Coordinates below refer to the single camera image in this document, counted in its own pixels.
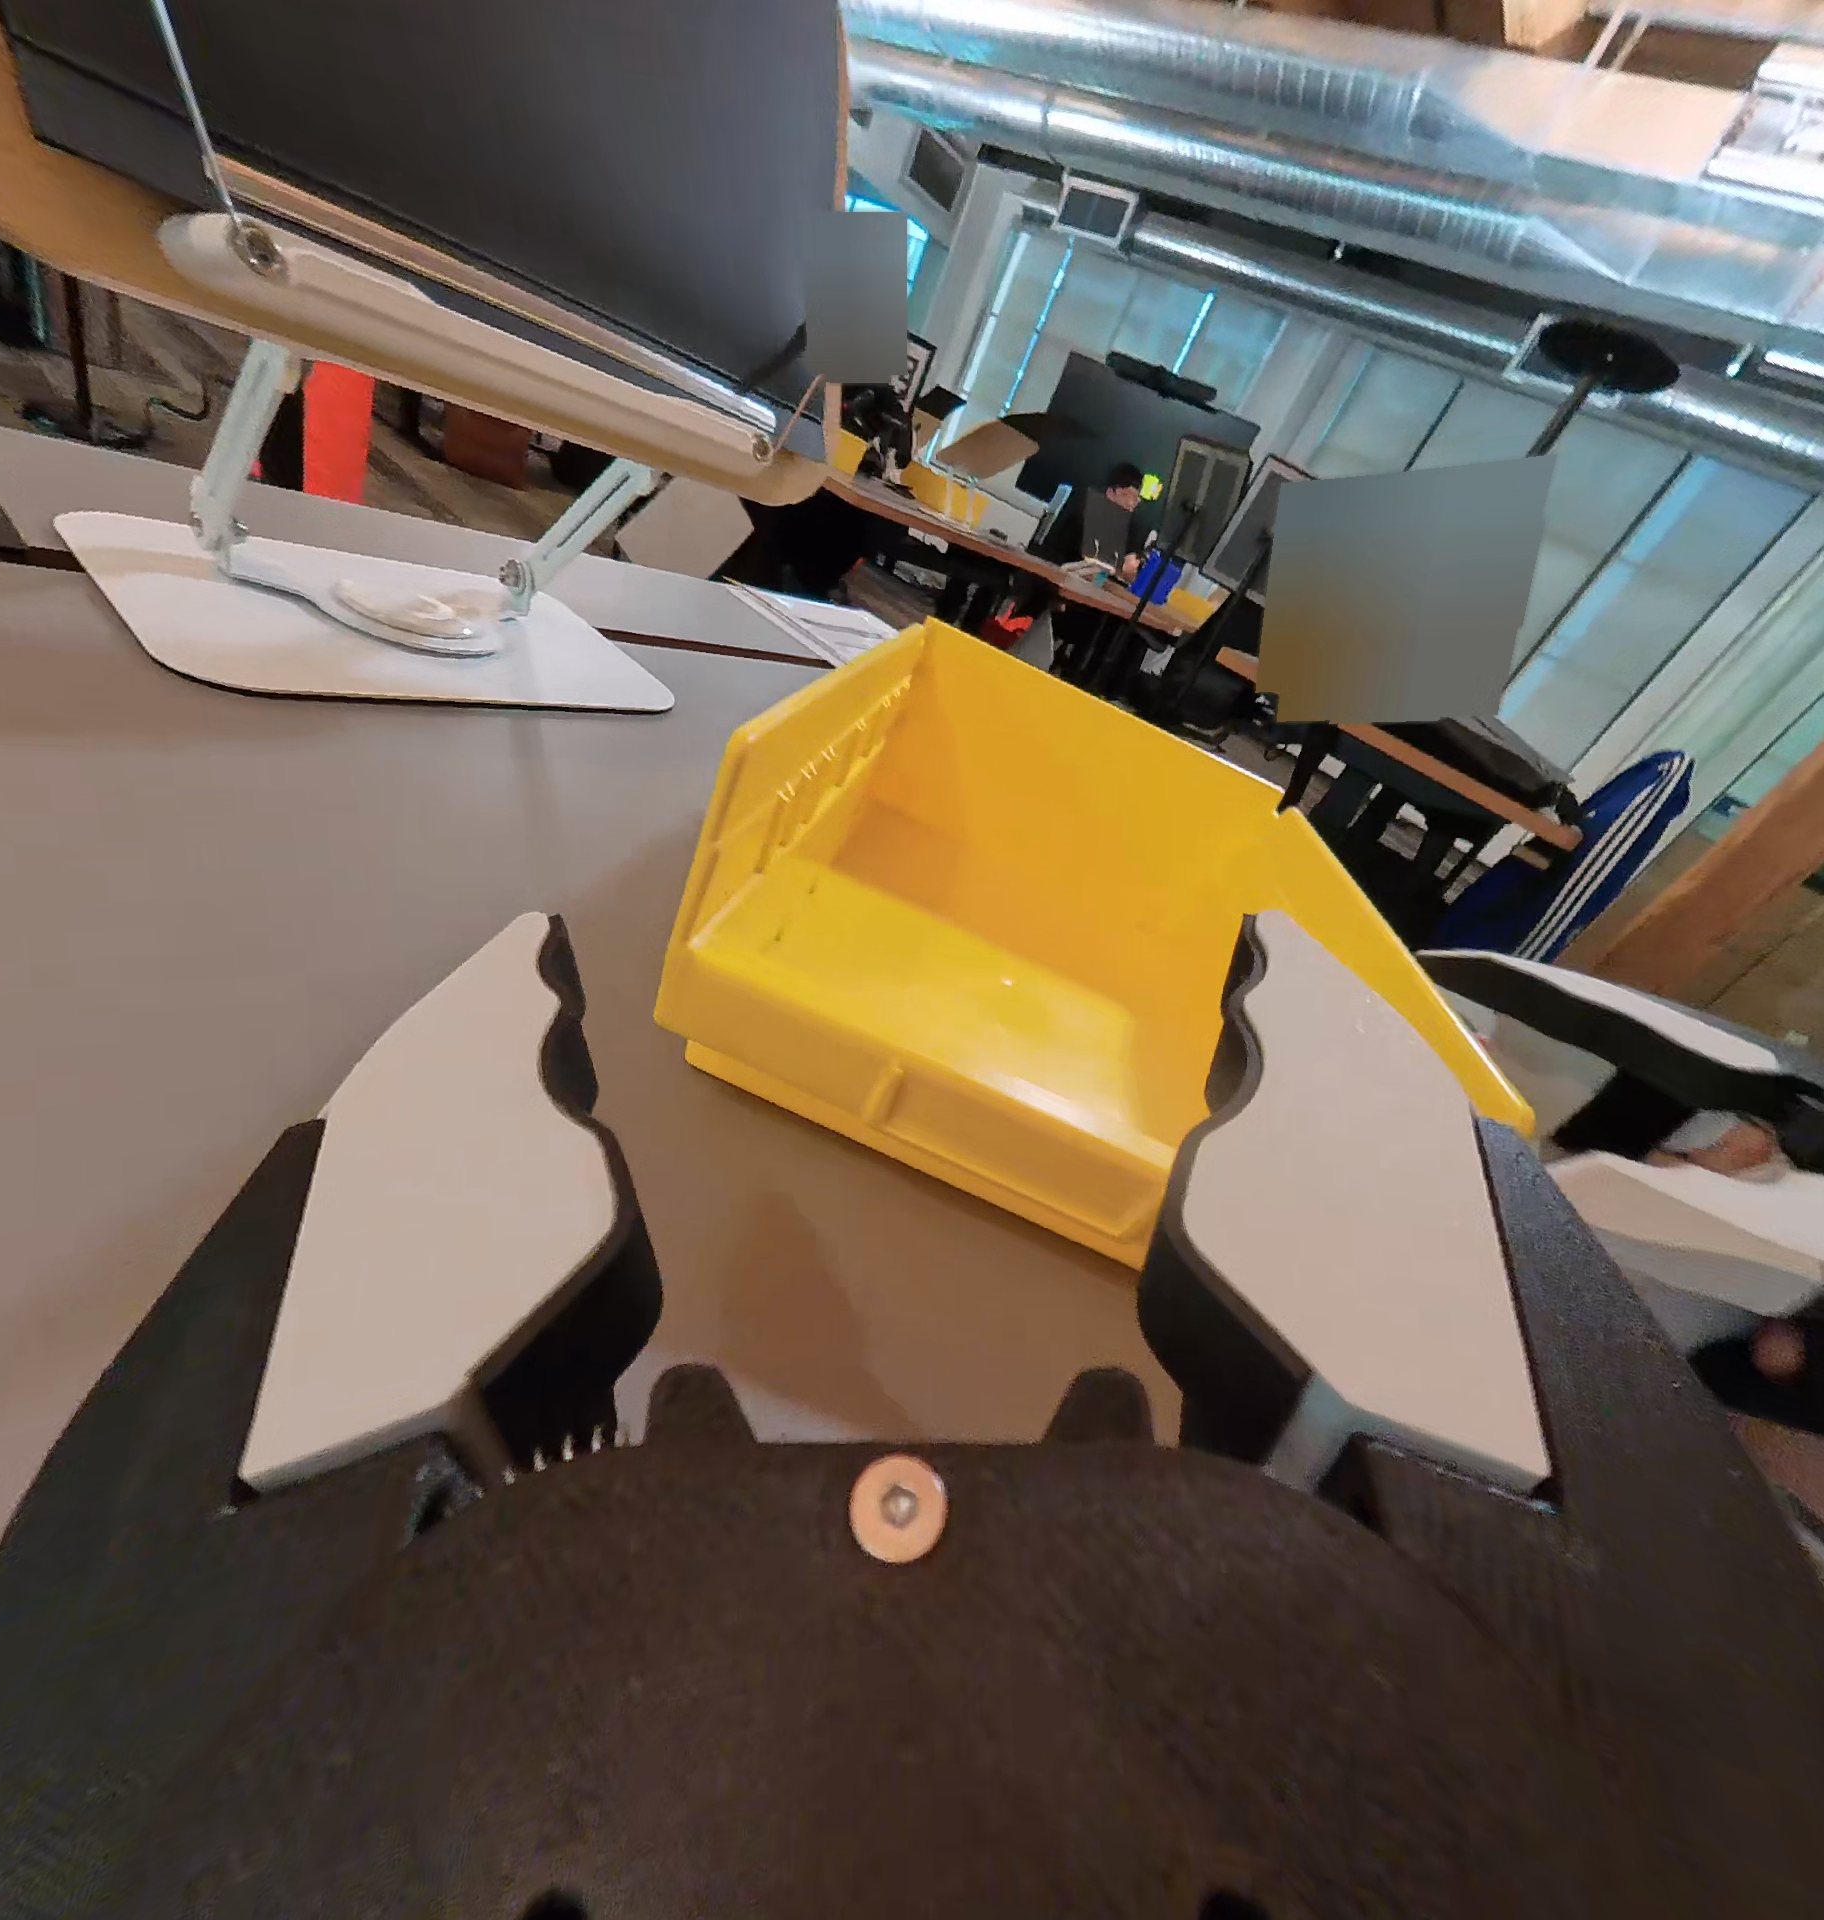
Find wooden beam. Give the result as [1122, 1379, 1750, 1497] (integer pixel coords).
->
[1591, 717, 1824, 1002]

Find small framed music stand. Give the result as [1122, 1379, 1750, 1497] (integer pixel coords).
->
[1158, 433, 1255, 553]
[1202, 456, 1307, 590]

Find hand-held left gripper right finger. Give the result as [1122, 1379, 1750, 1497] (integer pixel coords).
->
[1137, 911, 1557, 1493]

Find printed paper sheet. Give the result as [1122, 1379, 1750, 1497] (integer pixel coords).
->
[720, 576, 895, 671]

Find person's right hand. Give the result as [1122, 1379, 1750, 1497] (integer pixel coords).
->
[1661, 1116, 1803, 1186]

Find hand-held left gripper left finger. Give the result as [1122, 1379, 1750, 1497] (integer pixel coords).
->
[234, 911, 663, 1493]

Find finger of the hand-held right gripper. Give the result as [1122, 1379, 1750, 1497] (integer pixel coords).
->
[1419, 945, 1793, 1079]

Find blue striped bag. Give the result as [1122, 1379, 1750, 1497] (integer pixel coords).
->
[1449, 748, 1697, 963]

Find yellow plastic bin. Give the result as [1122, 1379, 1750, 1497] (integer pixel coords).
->
[652, 615, 1539, 1274]

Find black pole with round top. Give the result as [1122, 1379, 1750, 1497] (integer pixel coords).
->
[1530, 313, 1682, 455]

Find brown wooden table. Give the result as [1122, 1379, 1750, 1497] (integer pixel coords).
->
[826, 472, 1584, 853]

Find silver ventilation ducts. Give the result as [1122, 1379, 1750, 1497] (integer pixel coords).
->
[846, 0, 1824, 498]

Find orange traffic cone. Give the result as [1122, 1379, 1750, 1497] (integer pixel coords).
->
[298, 360, 378, 506]

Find large black screen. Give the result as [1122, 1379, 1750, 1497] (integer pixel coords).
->
[1046, 352, 1262, 498]

